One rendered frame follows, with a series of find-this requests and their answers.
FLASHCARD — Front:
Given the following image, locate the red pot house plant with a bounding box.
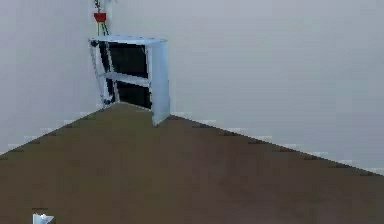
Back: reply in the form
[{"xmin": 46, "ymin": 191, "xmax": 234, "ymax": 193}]
[{"xmin": 92, "ymin": 0, "xmax": 111, "ymax": 37}]

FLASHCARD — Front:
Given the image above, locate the pale blue open shelf unit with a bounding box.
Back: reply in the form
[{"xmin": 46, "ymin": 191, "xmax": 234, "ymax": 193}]
[{"xmin": 88, "ymin": 34, "xmax": 171, "ymax": 128}]

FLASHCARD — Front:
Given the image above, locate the small pale blue box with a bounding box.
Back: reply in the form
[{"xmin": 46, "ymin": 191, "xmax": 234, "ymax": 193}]
[{"xmin": 32, "ymin": 213, "xmax": 55, "ymax": 224}]

